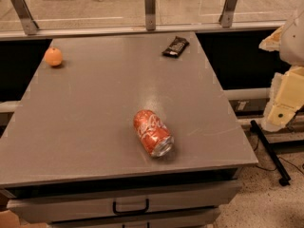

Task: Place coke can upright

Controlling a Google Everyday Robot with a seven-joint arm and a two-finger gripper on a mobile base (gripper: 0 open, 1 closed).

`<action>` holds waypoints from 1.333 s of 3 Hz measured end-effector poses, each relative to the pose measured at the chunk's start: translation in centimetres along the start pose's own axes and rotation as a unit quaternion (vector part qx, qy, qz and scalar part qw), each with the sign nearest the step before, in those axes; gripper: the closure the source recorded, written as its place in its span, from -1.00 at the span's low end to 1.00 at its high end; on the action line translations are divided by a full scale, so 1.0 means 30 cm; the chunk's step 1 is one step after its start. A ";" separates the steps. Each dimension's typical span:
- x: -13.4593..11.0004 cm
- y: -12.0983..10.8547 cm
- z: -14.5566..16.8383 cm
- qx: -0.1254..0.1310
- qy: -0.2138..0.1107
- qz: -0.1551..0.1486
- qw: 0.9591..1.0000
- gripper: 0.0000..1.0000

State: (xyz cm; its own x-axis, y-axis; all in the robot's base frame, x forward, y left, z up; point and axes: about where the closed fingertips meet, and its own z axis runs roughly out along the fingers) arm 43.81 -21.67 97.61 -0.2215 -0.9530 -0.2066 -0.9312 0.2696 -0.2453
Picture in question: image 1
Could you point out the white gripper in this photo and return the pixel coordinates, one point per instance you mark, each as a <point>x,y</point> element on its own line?
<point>294,43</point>

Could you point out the red coke can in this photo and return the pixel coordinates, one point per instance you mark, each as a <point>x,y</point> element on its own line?
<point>153,133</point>

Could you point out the black floor bar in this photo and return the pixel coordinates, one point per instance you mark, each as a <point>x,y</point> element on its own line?
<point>285,178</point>

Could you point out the dark chocolate bar wrapper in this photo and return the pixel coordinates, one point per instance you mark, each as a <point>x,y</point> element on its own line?
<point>176,48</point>

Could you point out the grey lower drawer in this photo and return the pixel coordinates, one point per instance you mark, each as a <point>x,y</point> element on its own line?
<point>196,217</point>

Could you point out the grey drawer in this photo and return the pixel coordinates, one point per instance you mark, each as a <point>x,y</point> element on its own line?
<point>196,217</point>
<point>99,205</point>

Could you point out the orange fruit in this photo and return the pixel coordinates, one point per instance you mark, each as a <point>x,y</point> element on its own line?
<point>53,56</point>

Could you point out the grey upper drawer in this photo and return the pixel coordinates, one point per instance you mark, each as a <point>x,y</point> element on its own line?
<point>99,205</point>

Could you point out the right metal bracket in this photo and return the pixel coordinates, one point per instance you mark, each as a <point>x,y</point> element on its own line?
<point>227,15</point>

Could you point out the metal bracket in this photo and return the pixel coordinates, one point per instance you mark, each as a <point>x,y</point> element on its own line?
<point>227,15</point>
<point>29,26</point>
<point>150,14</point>

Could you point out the middle metal bracket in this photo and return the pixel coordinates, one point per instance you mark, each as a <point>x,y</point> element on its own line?
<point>150,14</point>

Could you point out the black drawer handle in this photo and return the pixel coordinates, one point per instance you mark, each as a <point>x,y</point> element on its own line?
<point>129,209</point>

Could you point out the left metal bracket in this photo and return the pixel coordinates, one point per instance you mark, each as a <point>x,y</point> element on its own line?
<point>29,26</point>

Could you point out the metal window rail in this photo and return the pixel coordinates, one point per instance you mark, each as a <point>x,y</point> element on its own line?
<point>84,32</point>

